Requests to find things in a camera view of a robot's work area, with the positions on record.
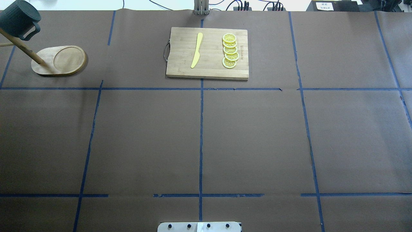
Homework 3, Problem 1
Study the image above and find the dark teal mug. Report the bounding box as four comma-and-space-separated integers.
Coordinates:
0, 0, 42, 41

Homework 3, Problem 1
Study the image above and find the wooden cup storage rack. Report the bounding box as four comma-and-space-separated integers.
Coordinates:
1, 29, 87, 76

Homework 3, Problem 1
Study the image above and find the lemon slice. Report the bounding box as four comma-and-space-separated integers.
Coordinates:
223, 46, 238, 55
222, 33, 237, 44
224, 53, 239, 62
222, 58, 237, 69
222, 41, 237, 48

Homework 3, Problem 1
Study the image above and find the yellow plastic knife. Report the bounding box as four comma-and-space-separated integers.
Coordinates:
190, 32, 203, 69

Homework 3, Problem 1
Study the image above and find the bamboo cutting board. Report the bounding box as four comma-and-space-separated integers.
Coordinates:
166, 27, 249, 81

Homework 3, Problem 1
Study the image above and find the black power box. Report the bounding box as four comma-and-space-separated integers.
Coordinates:
306, 0, 360, 12

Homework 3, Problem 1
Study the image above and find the aluminium frame post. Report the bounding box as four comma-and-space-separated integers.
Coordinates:
193, 0, 210, 15

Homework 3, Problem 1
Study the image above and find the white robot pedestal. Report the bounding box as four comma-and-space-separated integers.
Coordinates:
157, 221, 242, 232

